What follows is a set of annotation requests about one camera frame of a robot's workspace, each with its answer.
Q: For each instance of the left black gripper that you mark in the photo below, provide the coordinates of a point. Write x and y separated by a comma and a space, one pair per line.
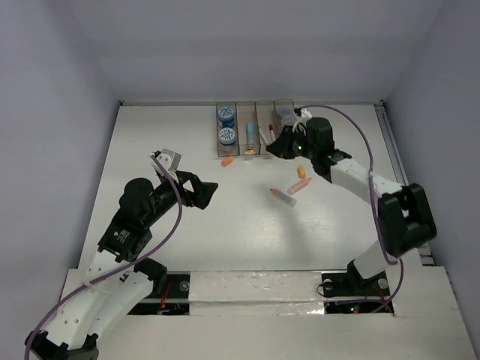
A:
203, 188

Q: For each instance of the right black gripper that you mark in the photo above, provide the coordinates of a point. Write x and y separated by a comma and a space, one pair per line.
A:
281, 147

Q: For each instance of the black cap whiteboard marker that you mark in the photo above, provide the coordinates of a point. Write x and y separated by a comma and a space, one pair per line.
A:
263, 137

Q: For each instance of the red cap whiteboard marker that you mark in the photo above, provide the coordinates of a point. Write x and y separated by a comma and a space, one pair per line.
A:
272, 133

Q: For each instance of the yellow highlighter cap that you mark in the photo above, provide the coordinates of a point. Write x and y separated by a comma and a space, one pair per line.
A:
301, 172

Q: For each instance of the clear jar of rubber bands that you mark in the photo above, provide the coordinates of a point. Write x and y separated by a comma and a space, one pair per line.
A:
285, 113

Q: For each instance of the blue highlighter pen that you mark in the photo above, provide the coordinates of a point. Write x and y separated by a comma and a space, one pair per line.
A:
250, 133

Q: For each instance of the orange highlighter cap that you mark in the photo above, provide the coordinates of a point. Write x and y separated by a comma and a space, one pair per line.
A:
226, 161

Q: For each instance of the clear highlighter orange tip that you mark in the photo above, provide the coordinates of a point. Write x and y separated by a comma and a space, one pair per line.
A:
283, 197

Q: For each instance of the blue slime jar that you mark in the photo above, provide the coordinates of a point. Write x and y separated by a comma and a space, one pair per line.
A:
226, 116
227, 136

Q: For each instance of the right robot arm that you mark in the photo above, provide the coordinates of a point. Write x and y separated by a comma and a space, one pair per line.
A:
401, 213

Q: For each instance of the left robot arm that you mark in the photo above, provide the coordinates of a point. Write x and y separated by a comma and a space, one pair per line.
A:
121, 274

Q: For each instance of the clear drawer bin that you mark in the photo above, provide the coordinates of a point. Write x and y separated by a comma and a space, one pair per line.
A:
288, 127
245, 112
266, 115
225, 151

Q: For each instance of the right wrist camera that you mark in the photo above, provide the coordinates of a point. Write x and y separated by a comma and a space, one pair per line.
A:
302, 115

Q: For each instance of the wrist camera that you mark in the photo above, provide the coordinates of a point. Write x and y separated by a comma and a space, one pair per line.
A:
302, 115
165, 161

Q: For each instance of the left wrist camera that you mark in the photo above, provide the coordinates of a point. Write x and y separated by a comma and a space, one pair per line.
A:
165, 161

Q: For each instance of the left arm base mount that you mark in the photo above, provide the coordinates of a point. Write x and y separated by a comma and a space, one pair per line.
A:
172, 300

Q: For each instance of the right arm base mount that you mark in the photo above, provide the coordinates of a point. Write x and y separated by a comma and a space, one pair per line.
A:
344, 294

